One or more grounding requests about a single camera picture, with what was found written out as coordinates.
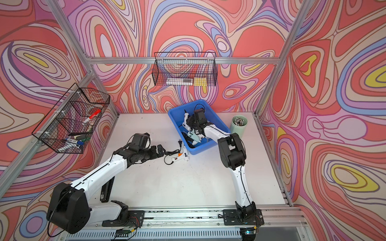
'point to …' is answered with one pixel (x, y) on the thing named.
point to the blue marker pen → (74, 141)
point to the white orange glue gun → (184, 155)
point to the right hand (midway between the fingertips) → (188, 123)
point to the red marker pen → (95, 113)
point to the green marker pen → (86, 139)
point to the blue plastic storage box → (212, 133)
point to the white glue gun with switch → (184, 124)
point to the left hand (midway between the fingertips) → (161, 152)
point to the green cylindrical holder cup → (238, 125)
